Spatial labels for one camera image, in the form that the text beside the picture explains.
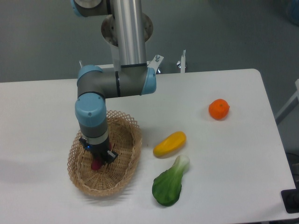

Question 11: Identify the white furniture leg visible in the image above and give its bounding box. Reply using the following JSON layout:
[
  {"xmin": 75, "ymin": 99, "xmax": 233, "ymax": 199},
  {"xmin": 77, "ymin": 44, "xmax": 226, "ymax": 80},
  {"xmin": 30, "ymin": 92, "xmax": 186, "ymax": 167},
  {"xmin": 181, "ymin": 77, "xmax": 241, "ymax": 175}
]
[{"xmin": 274, "ymin": 79, "xmax": 299, "ymax": 125}]

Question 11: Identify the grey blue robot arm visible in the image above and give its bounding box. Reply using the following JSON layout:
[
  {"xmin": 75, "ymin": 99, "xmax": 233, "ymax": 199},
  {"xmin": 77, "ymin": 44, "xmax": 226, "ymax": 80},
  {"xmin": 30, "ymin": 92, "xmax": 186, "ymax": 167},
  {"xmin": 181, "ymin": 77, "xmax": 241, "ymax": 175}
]
[{"xmin": 71, "ymin": 0, "xmax": 157, "ymax": 165}]

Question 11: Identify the yellow mango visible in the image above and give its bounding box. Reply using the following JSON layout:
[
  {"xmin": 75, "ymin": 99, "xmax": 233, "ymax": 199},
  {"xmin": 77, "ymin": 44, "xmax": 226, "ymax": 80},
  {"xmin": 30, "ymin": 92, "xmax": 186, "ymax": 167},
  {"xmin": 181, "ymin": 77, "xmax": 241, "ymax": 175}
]
[{"xmin": 153, "ymin": 131, "xmax": 187, "ymax": 157}]

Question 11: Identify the purple sweet potato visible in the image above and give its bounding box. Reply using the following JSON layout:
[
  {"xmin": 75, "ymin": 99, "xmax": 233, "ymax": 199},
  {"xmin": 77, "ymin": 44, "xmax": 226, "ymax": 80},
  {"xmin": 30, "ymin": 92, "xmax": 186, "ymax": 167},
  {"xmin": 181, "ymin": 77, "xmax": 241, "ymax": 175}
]
[{"xmin": 91, "ymin": 143, "xmax": 112, "ymax": 170}]

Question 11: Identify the orange tangerine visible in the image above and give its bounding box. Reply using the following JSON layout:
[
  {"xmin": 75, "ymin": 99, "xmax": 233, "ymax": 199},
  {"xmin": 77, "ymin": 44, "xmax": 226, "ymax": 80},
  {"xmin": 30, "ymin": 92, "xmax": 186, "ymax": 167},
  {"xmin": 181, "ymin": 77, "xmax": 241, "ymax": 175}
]
[{"xmin": 208, "ymin": 98, "xmax": 230, "ymax": 120}]

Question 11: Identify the woven wicker basket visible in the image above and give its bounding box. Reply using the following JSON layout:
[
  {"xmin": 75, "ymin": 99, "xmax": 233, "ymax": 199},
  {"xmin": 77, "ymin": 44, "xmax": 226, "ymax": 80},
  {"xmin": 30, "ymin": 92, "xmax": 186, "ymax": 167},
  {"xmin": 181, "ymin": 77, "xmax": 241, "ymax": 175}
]
[{"xmin": 67, "ymin": 110, "xmax": 142, "ymax": 197}]

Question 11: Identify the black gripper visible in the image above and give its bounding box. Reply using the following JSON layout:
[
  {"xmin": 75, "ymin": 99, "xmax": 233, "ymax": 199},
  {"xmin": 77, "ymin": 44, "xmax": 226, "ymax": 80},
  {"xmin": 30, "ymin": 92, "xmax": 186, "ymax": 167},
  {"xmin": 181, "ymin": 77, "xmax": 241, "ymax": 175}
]
[{"xmin": 79, "ymin": 137, "xmax": 118, "ymax": 165}]

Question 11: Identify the black box at table edge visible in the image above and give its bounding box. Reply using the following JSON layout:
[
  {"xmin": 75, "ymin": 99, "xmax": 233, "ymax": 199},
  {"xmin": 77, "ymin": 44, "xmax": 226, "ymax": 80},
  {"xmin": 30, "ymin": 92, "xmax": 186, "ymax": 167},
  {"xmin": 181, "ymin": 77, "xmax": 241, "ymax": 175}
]
[{"xmin": 281, "ymin": 189, "xmax": 299, "ymax": 214}]

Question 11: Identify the green bok choy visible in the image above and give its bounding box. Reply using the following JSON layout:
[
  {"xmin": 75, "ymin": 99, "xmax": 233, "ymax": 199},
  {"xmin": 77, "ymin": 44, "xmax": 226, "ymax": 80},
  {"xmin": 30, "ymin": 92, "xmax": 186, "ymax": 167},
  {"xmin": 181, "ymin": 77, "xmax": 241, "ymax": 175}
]
[{"xmin": 152, "ymin": 155, "xmax": 190, "ymax": 207}]

